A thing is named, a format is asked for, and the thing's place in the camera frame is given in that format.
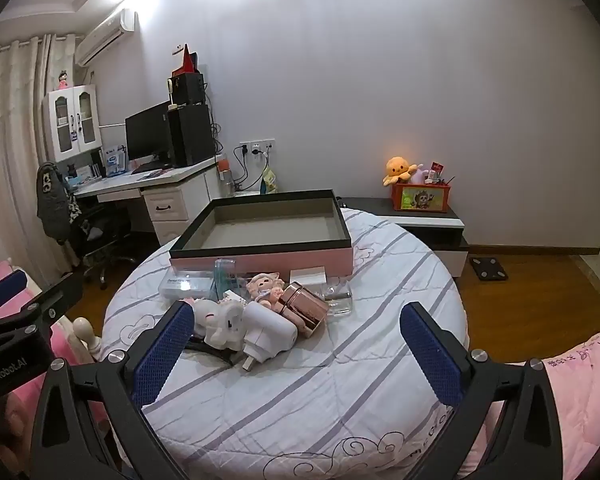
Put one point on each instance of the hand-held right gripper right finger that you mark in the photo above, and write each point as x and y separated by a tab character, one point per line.
430	360

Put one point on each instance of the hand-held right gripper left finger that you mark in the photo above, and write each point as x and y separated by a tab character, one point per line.
164	360

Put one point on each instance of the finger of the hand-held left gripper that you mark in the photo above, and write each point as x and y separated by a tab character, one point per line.
55	292
5	287

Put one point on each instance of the white plastic device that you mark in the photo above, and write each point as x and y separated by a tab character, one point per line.
221	322

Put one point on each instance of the clear dental floss box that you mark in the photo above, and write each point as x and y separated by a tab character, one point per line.
185	286

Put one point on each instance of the clear teal round case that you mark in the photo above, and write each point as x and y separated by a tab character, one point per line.
225	275

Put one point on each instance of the white small bottle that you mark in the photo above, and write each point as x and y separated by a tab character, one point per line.
270	332

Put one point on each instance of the small doll figurine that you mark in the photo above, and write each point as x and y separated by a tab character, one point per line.
262	288

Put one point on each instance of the pink box with black rim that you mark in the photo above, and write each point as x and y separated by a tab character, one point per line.
260	266

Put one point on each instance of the rose gold canister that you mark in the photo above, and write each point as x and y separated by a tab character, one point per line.
305	308

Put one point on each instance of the small white box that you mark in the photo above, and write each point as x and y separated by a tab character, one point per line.
307	277

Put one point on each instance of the black office chair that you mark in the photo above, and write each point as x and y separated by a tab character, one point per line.
102	240

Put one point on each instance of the dark patterned jacket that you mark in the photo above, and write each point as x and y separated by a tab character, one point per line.
52	205

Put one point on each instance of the clear glass cup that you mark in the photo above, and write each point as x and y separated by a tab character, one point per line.
341	305

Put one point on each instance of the black bathroom scale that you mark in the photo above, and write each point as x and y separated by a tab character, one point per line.
489	269

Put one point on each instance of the dark-topped white low cabinet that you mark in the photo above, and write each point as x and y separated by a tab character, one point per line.
430	220

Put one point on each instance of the blue box on desk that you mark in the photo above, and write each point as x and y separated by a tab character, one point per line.
114	161

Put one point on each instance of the white desk with drawers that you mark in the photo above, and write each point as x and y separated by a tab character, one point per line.
170	205

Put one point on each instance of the beige curtain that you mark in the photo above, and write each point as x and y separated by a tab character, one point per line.
10	135

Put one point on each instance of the pink quilted blanket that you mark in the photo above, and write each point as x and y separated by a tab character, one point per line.
585	400

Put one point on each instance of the orange storage box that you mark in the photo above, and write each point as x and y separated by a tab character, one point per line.
420	198

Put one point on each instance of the white glass-door cabinet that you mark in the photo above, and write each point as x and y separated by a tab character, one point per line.
72	120

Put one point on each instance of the purple plush toy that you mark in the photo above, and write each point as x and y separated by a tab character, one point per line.
420	176

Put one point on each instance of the black computer monitor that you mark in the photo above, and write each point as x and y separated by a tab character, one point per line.
147	132

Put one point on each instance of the bottle with orange lid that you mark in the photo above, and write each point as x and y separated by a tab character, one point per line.
224	177

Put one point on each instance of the orange octopus plush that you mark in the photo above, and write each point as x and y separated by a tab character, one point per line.
399	170

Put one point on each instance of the green snack bag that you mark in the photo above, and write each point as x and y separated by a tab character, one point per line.
270	182

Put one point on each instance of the black computer tower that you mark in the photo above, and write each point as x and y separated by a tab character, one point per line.
192	135

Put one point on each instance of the small doll ornament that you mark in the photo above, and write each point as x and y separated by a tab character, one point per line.
63	80

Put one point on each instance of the black speaker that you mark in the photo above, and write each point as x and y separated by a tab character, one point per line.
186	89

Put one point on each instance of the white air conditioner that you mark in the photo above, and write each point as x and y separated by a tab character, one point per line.
105	35

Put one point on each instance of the red paper ornament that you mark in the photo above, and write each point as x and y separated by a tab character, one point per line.
186	60

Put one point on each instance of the white bed frame post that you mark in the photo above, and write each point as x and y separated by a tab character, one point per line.
84	332

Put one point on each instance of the white wall power outlet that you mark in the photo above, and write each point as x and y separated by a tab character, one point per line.
256	148

